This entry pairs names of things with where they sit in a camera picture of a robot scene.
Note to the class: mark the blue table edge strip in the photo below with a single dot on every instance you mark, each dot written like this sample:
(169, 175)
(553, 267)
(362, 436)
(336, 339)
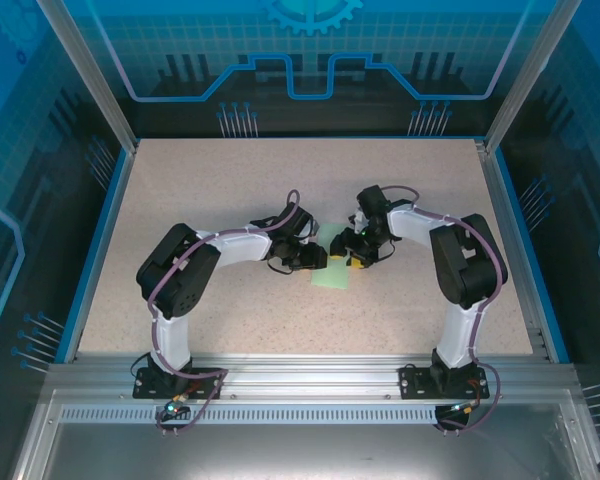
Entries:
(96, 260)
(531, 260)

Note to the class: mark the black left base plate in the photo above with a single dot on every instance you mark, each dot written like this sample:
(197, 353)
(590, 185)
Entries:
(142, 386)

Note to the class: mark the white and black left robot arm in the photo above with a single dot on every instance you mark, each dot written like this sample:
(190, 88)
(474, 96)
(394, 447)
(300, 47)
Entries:
(240, 247)

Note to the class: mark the light green paper sheet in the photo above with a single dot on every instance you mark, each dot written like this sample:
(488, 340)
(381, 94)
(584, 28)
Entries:
(330, 277)

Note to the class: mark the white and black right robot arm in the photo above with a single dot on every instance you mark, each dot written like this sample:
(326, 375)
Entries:
(460, 270)

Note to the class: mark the aluminium side rail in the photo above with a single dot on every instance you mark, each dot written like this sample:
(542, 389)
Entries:
(515, 260)

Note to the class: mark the aluminium frame rail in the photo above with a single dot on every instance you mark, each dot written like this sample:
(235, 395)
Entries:
(310, 377)

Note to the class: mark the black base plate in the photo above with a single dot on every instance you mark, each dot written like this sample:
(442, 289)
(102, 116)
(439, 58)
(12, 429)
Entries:
(410, 384)
(142, 386)

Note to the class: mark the aluminium frame post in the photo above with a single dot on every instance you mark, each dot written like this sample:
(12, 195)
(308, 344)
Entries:
(526, 75)
(94, 75)

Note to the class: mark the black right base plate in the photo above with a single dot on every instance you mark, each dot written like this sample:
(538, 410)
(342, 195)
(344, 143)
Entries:
(410, 384)

